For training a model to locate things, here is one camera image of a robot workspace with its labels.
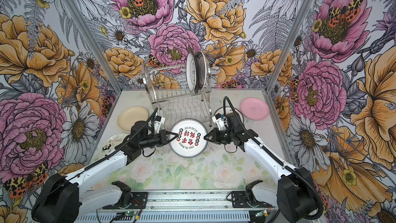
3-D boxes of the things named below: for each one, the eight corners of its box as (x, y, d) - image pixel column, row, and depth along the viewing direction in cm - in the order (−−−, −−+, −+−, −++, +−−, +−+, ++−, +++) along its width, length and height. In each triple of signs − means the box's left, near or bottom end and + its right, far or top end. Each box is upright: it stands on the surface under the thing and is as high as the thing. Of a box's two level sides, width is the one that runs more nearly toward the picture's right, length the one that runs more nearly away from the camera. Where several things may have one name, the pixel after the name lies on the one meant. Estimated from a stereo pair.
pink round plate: (243, 120, 107) (244, 117, 104) (239, 100, 119) (239, 97, 116) (270, 120, 107) (272, 117, 104) (263, 100, 119) (265, 97, 116)
